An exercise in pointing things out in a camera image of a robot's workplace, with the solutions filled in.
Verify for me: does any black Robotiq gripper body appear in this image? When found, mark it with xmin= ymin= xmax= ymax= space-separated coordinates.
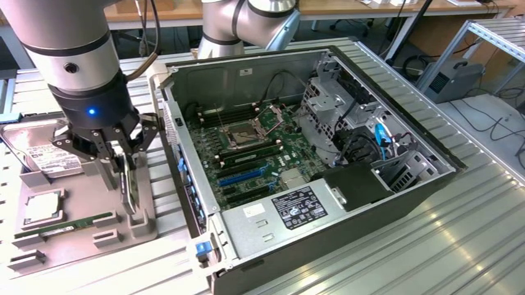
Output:
xmin=49 ymin=73 xmax=143 ymax=133

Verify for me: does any graphics card with black fan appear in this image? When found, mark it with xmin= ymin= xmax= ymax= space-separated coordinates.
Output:
xmin=109 ymin=140 xmax=143 ymax=218

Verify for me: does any silver hard disk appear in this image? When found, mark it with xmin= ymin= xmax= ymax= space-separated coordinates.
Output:
xmin=0 ymin=118 xmax=89 ymax=179

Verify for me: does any thin metal locking lever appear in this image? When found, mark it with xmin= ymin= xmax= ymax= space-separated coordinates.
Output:
xmin=214 ymin=103 xmax=228 ymax=135

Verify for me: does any hard drive in blue caddy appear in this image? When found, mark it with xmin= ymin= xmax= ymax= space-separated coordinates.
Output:
xmin=0 ymin=111 xmax=69 ymax=125

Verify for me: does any black RAM slot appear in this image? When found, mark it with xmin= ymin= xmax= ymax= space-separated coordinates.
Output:
xmin=212 ymin=138 xmax=282 ymax=159
xmin=200 ymin=109 xmax=260 ymax=129
xmin=196 ymin=103 xmax=258 ymax=121

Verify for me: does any silver CPU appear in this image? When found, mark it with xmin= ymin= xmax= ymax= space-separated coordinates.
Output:
xmin=23 ymin=192 xmax=63 ymax=224

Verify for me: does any grey plastic parts rack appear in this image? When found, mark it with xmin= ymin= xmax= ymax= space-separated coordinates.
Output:
xmin=5 ymin=144 xmax=160 ymax=280

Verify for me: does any CPU socket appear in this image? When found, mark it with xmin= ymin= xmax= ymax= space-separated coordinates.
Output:
xmin=223 ymin=121 xmax=264 ymax=149

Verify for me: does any black expansion slot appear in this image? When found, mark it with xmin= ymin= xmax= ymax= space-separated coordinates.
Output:
xmin=215 ymin=164 xmax=264 ymax=179
xmin=223 ymin=184 xmax=274 ymax=206

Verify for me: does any blue expansion slot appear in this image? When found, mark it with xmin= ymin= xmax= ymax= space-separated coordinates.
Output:
xmin=218 ymin=171 xmax=268 ymax=187

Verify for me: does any metal socket cover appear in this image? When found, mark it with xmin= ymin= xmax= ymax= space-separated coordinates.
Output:
xmin=252 ymin=103 xmax=288 ymax=136

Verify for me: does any green motherboard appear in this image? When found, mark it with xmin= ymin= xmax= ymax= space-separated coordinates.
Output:
xmin=184 ymin=103 xmax=329 ymax=213

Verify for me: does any silver chipset heat sink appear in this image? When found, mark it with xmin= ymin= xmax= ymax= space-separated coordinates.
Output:
xmin=279 ymin=170 xmax=311 ymax=189

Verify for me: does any silver power supply with label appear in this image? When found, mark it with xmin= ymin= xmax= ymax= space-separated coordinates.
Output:
xmin=210 ymin=179 xmax=350 ymax=262

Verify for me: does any silver metal disk bay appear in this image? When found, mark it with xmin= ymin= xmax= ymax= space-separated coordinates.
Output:
xmin=299 ymin=50 xmax=397 ymax=165

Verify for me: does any black plastic air shroud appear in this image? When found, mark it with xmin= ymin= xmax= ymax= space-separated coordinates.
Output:
xmin=310 ymin=162 xmax=395 ymax=213

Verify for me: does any open black PC case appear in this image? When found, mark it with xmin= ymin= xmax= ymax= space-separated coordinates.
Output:
xmin=146 ymin=44 xmax=469 ymax=295

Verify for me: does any perforated metal drive cage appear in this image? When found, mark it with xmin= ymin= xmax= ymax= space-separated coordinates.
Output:
xmin=371 ymin=147 xmax=455 ymax=194

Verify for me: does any black stand pole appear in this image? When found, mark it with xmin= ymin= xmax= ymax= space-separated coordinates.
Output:
xmin=383 ymin=0 xmax=437 ymax=67

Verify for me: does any grey cable with connector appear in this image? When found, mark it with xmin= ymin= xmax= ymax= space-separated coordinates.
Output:
xmin=136 ymin=0 xmax=150 ymax=58

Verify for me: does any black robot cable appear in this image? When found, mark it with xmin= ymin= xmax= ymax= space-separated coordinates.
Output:
xmin=121 ymin=0 xmax=162 ymax=82

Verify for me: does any black looped wire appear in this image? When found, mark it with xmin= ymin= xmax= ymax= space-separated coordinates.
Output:
xmin=260 ymin=69 xmax=307 ymax=107

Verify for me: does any wooden desk white frame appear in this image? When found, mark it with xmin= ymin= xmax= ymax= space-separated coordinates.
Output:
xmin=298 ymin=0 xmax=518 ymax=61
xmin=101 ymin=0 xmax=206 ymax=31

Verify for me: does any black power wire bundle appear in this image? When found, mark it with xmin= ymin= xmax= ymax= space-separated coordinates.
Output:
xmin=330 ymin=116 xmax=381 ymax=165

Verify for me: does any blue SATA wire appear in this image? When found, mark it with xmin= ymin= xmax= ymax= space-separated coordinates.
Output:
xmin=373 ymin=122 xmax=391 ymax=161

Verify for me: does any black coiled cable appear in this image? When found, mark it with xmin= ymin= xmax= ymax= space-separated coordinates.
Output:
xmin=401 ymin=54 xmax=430 ymax=77

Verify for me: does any grey machine with handle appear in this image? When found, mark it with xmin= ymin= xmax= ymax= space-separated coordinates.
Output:
xmin=417 ymin=58 xmax=488 ymax=104

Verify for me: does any black floor cable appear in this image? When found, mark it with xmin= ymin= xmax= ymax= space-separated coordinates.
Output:
xmin=446 ymin=88 xmax=525 ymax=143

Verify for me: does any aluminium frame table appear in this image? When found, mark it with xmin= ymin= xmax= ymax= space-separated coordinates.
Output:
xmin=413 ymin=17 xmax=525 ymax=96

